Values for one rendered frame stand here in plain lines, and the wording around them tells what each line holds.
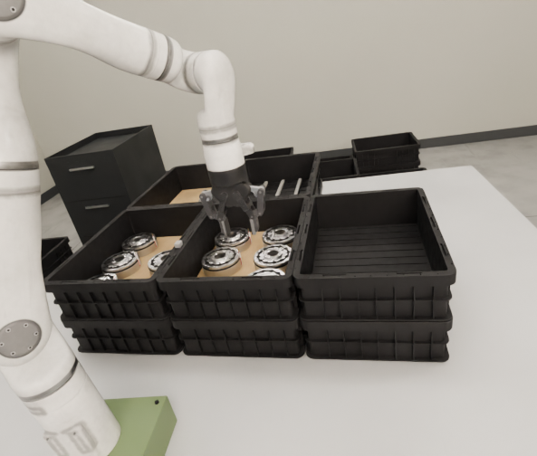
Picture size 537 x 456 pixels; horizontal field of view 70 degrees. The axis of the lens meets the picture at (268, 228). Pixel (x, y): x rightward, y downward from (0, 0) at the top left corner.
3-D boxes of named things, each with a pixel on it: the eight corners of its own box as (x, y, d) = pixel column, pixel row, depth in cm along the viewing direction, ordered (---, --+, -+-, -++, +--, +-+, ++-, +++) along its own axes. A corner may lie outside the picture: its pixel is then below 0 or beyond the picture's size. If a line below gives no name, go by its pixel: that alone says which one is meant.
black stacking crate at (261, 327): (304, 363, 85) (298, 321, 79) (181, 359, 92) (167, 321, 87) (318, 262, 119) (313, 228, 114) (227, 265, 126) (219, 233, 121)
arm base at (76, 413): (111, 462, 64) (63, 394, 56) (60, 472, 65) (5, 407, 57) (127, 413, 72) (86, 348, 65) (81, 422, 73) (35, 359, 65)
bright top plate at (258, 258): (290, 267, 91) (289, 265, 91) (249, 268, 94) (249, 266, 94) (296, 245, 100) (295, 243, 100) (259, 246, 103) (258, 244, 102)
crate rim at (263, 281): (292, 289, 76) (291, 279, 74) (156, 290, 83) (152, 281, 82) (311, 203, 110) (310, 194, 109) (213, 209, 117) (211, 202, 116)
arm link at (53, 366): (-49, 305, 54) (15, 386, 62) (-42, 331, 48) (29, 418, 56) (20, 270, 60) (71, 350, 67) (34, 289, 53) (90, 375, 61)
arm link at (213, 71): (252, 135, 71) (223, 132, 77) (235, 44, 64) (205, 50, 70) (223, 147, 67) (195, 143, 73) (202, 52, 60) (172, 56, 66)
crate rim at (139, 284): (156, 290, 83) (152, 281, 82) (41, 292, 90) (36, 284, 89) (213, 209, 117) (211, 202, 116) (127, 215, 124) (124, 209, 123)
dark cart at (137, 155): (157, 279, 260) (110, 150, 219) (97, 282, 268) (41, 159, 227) (185, 233, 314) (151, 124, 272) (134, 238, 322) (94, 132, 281)
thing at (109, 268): (129, 270, 103) (129, 268, 102) (95, 273, 104) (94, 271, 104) (143, 251, 111) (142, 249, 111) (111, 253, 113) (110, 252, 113)
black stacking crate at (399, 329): (451, 367, 78) (455, 322, 72) (305, 363, 85) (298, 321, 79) (420, 259, 112) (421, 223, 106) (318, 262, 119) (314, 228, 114)
